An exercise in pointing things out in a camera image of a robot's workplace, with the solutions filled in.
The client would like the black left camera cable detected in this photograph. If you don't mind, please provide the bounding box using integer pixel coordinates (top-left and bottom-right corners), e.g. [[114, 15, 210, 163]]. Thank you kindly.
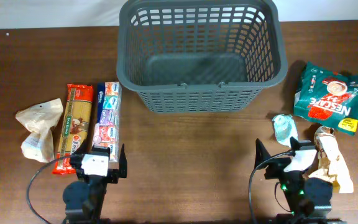
[[25, 155, 83, 224]]

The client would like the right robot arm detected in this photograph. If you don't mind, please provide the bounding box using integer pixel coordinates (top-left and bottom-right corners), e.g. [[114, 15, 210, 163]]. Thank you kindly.
[[247, 137, 334, 223]]

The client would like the small pale green packet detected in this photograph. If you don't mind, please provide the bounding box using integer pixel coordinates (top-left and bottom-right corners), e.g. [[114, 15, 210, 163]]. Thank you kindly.
[[272, 114, 298, 147]]

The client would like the brown white snack bag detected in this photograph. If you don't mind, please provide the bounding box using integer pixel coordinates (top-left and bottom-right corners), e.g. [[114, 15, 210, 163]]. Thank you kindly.
[[308, 126, 354, 194]]

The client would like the green Nescafe coffee bag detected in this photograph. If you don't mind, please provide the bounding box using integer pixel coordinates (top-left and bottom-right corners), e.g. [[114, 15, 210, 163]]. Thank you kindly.
[[293, 62, 358, 136]]

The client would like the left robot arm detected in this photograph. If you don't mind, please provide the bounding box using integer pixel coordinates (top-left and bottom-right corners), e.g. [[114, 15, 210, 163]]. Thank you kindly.
[[62, 144, 127, 223]]

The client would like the Kleenex tissue multipack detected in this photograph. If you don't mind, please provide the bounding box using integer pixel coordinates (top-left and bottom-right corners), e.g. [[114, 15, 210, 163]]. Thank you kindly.
[[93, 82, 122, 162]]

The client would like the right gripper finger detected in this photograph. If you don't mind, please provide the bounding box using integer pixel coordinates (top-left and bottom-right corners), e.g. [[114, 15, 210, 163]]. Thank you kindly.
[[290, 137, 301, 152], [254, 139, 272, 170]]

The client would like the beige crumpled paper bag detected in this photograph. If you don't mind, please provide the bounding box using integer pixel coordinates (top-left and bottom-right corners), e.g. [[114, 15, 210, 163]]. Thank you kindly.
[[16, 98, 63, 163]]

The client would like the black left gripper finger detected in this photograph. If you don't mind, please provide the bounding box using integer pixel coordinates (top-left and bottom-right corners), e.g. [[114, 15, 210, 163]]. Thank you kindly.
[[73, 139, 88, 155], [118, 144, 127, 178]]

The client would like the San Remo spaghetti pack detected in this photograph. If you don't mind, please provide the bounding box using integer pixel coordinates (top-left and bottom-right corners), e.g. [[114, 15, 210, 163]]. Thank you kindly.
[[55, 84, 94, 159]]

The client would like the grey plastic basket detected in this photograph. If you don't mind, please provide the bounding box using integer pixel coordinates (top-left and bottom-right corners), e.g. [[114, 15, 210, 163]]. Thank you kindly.
[[116, 0, 288, 114]]

